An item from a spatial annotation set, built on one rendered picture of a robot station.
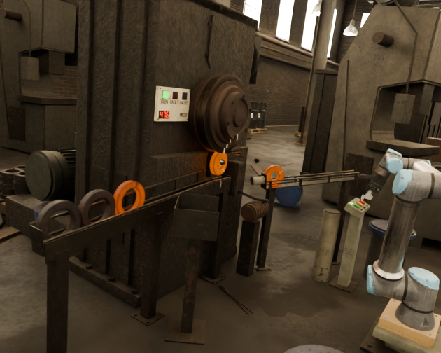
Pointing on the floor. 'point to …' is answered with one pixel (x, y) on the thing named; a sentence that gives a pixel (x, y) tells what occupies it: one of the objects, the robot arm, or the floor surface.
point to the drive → (43, 188)
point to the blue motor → (289, 197)
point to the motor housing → (250, 235)
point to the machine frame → (178, 265)
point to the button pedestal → (342, 282)
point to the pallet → (5, 187)
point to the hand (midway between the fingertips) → (361, 198)
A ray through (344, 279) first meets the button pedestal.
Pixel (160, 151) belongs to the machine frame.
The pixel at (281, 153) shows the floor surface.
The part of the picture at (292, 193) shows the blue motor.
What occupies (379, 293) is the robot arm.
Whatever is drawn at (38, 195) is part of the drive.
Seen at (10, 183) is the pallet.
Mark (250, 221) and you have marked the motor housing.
